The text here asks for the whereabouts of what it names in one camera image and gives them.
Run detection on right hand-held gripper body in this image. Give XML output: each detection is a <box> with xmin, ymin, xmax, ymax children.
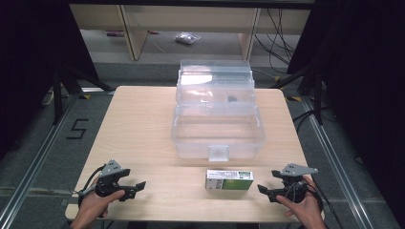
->
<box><xmin>281</xmin><ymin>162</ymin><xmax>319</xmax><ymax>204</ymax></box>

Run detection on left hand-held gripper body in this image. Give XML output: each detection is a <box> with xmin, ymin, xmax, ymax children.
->
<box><xmin>94</xmin><ymin>159</ymin><xmax>126</xmax><ymax>199</ymax></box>

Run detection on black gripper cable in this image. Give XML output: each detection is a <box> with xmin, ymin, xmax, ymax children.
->
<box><xmin>75</xmin><ymin>164</ymin><xmax>107</xmax><ymax>208</ymax></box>
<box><xmin>305</xmin><ymin>182</ymin><xmax>345</xmax><ymax>229</ymax></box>

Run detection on black metal stand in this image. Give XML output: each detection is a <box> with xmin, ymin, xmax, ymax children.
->
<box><xmin>269</xmin><ymin>61</ymin><xmax>328</xmax><ymax>126</ymax></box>
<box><xmin>51</xmin><ymin>61</ymin><xmax>114</xmax><ymax>126</ymax></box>

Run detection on aluminium floor rail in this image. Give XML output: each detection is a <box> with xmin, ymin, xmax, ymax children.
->
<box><xmin>300</xmin><ymin>95</ymin><xmax>374</xmax><ymax>229</ymax></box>
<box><xmin>0</xmin><ymin>92</ymin><xmax>84</xmax><ymax>229</ymax></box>

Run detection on person's right hand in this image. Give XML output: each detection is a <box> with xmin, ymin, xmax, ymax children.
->
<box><xmin>275</xmin><ymin>175</ymin><xmax>326</xmax><ymax>224</ymax></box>

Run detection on person's left hand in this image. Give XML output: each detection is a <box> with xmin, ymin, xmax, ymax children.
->
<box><xmin>75</xmin><ymin>177</ymin><xmax>126</xmax><ymax>224</ymax></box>

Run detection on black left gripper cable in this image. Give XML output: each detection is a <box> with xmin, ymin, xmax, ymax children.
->
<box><xmin>75</xmin><ymin>164</ymin><xmax>107</xmax><ymax>208</ymax></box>

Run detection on black floor cables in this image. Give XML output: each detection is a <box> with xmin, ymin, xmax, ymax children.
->
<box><xmin>253</xmin><ymin>8</ymin><xmax>298</xmax><ymax>67</ymax></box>

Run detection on green and white carton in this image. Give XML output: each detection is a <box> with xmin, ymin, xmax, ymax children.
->
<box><xmin>204</xmin><ymin>169</ymin><xmax>255</xmax><ymax>192</ymax></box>

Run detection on dark curtain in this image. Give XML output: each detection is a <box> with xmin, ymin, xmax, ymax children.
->
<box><xmin>0</xmin><ymin>0</ymin><xmax>100</xmax><ymax>161</ymax></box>
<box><xmin>286</xmin><ymin>0</ymin><xmax>405</xmax><ymax>222</ymax></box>

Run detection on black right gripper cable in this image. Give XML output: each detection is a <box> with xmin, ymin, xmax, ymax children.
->
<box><xmin>305</xmin><ymin>182</ymin><xmax>345</xmax><ymax>229</ymax></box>

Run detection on clear plastic storage box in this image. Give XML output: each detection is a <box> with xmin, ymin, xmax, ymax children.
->
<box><xmin>171</xmin><ymin>59</ymin><xmax>266</xmax><ymax>163</ymax></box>

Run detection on clear plastic bag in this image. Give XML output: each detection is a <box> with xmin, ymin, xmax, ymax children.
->
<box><xmin>174</xmin><ymin>31</ymin><xmax>203</xmax><ymax>46</ymax></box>

